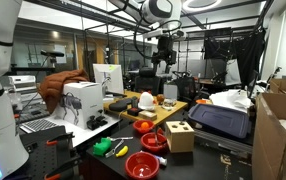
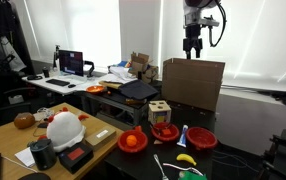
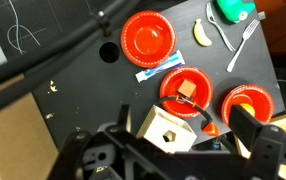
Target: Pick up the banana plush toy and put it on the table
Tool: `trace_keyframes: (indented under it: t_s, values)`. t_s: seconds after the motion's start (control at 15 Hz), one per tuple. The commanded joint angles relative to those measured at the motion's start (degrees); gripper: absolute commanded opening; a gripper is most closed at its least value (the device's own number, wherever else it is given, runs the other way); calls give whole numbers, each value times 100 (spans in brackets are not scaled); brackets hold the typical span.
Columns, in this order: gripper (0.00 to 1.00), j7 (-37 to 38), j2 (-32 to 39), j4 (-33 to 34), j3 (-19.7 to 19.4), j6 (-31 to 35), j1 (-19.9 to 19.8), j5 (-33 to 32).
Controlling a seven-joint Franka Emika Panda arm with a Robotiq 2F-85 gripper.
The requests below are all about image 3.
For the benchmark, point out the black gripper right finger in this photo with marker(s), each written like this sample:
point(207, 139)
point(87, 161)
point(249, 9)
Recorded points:
point(246, 125)

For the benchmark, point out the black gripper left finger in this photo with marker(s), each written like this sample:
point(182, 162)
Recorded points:
point(125, 118)

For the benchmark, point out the yellow banana plush toy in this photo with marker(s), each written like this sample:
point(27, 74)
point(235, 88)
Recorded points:
point(201, 35)

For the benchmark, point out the orange cone toy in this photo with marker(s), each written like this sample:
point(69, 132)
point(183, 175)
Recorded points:
point(211, 130)

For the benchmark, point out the green plastic toy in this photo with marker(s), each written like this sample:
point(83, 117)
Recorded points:
point(231, 10)

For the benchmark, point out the red plastic bowl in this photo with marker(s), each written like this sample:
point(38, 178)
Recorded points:
point(258, 96)
point(148, 38)
point(201, 86)

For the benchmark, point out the wooden shape sorter box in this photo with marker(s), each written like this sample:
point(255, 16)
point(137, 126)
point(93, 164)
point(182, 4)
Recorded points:
point(156, 128)

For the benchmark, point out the white blue toothpaste tube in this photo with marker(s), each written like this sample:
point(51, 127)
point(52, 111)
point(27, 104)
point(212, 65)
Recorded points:
point(159, 66)

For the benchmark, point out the orange wooden cube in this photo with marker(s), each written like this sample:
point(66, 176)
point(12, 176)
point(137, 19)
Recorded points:
point(187, 88)

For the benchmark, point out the silver metal spoon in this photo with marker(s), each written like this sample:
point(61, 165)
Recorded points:
point(221, 31)

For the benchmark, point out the large brown cardboard box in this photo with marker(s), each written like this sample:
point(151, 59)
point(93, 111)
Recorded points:
point(13, 140)

